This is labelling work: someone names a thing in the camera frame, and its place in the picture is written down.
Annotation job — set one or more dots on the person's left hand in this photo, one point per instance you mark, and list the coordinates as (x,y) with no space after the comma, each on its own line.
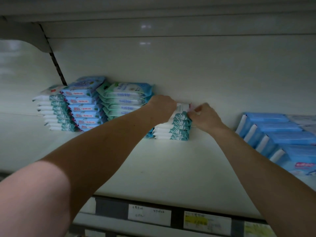
(162,107)

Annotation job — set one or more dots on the person's right hand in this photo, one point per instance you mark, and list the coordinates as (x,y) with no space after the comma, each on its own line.
(207,118)

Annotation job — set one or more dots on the white teal wipe packets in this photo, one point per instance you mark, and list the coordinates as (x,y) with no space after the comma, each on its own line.
(181,107)

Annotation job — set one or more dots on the stack of white green packets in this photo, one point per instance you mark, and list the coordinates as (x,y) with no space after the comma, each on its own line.
(173,128)
(54,111)

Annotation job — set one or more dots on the stack of blue green packets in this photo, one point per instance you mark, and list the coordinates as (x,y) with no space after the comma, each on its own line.
(123,93)

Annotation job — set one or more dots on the metal store shelving unit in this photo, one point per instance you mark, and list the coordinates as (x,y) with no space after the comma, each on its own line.
(222,66)

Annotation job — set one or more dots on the stack of blue red packets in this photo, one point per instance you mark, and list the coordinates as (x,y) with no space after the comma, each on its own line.
(84,103)

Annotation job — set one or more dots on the person's right forearm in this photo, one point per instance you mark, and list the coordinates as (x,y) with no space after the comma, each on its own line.
(271,180)

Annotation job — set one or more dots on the person's left forearm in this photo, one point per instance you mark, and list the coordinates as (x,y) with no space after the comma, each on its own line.
(64,175)

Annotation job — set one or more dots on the row of blue white boxes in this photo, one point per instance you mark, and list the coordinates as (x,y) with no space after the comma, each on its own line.
(281,140)

